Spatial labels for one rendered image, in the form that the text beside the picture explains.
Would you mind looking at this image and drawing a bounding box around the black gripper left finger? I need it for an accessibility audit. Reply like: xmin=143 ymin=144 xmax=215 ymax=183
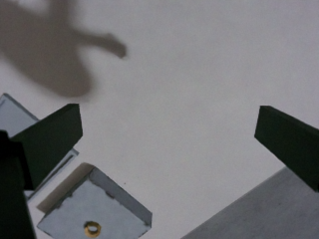
xmin=0 ymin=104 xmax=83 ymax=239

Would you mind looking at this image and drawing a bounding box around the grey rectangular block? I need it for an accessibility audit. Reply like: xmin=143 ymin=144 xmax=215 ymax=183
xmin=36 ymin=166 xmax=152 ymax=239

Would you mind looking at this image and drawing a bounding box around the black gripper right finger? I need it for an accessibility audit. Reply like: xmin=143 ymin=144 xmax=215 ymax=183
xmin=254 ymin=106 xmax=319 ymax=192

